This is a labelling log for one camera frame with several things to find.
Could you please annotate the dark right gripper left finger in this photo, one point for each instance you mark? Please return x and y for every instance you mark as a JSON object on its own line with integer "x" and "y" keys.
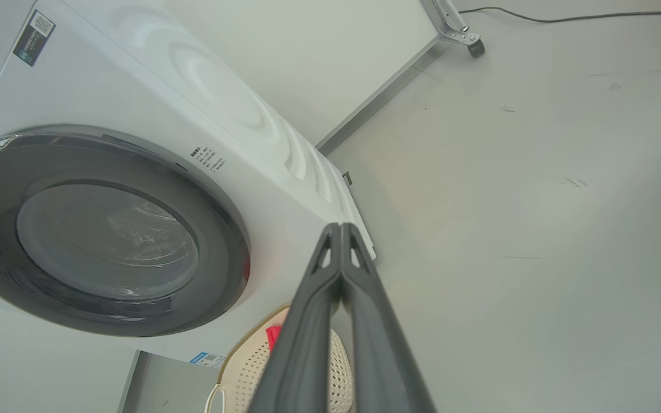
{"x": 302, "y": 344}

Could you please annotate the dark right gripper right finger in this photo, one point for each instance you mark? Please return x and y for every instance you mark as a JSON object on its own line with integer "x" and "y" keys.
{"x": 376, "y": 355}

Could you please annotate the red basketball jersey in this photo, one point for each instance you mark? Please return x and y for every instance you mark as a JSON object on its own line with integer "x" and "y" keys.
{"x": 273, "y": 338}

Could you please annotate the cream perforated laundry basket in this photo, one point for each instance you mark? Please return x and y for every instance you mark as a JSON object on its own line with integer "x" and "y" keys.
{"x": 250, "y": 378}

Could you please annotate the white front-load washing machine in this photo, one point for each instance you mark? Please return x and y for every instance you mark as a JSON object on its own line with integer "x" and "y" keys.
{"x": 135, "y": 86}

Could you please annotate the blue energy label sticker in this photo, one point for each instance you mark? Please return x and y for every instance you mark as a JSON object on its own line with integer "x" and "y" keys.
{"x": 207, "y": 359}

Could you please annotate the white partition panel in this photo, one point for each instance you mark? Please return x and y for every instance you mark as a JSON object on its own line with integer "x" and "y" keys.
{"x": 319, "y": 69}

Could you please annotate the metal frame leg with caster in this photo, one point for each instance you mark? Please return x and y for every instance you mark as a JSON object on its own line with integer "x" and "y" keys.
{"x": 451, "y": 26}

